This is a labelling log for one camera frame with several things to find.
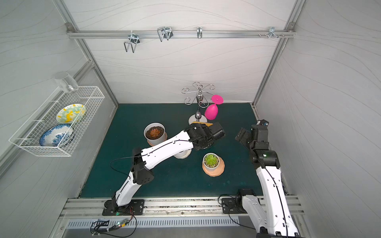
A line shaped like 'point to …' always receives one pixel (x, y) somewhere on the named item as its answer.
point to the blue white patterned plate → (56, 135)
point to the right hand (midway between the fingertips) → (250, 134)
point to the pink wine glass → (212, 110)
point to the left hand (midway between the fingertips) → (196, 127)
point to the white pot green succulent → (211, 161)
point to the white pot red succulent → (155, 133)
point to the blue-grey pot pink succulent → (209, 146)
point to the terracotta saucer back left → (153, 145)
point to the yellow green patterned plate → (70, 113)
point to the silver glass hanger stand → (199, 96)
